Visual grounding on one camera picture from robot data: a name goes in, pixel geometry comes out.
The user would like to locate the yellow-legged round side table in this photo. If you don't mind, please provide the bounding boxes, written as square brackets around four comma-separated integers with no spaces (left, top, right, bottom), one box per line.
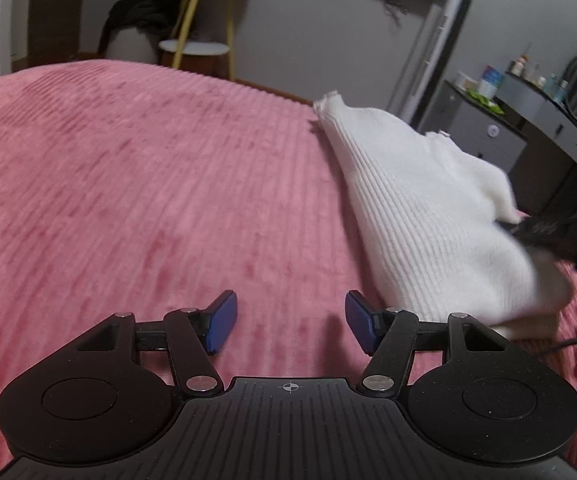
[158,0,250,82]

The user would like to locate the blue and white box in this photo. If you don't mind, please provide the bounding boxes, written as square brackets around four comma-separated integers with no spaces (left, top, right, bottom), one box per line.
[479,65,505,99]

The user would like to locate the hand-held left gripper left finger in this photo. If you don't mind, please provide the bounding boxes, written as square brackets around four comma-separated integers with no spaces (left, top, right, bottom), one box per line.
[48,290,238,397]

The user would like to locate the dark wooden door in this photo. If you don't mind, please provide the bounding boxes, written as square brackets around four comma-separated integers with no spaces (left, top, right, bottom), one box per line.
[27,0,87,67]

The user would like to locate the black cable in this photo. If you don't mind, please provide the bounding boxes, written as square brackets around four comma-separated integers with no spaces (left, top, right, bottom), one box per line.
[537,335,577,359]

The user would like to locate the white tower fan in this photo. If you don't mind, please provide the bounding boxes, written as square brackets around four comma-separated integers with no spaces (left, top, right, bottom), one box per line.
[399,0,472,129]

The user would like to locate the teal bottle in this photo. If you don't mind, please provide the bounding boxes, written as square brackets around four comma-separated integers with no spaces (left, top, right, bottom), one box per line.
[549,74,570,104]

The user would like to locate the grey cabinet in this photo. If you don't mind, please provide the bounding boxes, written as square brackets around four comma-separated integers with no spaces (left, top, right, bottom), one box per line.
[437,80,528,172]

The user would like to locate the pink ribbed blanket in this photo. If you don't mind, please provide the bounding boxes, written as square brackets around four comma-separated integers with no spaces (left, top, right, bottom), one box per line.
[0,59,577,480]

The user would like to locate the white ribbed knit sweater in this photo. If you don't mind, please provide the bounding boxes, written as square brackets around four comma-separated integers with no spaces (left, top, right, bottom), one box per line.
[313,91,575,342]

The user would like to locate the grey vanity desk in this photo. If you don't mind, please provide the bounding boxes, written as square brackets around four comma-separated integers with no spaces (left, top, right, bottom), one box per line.
[499,72,577,222]

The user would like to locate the white chair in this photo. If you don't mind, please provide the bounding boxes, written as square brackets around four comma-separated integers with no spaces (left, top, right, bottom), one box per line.
[104,27,162,65]

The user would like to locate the green leafy decoration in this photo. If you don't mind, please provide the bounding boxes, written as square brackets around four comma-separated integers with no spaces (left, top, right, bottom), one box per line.
[466,89,505,114]

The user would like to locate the dark clothing heap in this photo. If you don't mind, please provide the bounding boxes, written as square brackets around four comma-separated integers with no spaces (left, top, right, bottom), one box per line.
[97,0,190,57]

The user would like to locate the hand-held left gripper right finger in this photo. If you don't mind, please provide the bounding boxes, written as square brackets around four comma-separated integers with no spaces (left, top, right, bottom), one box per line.
[345,290,534,397]

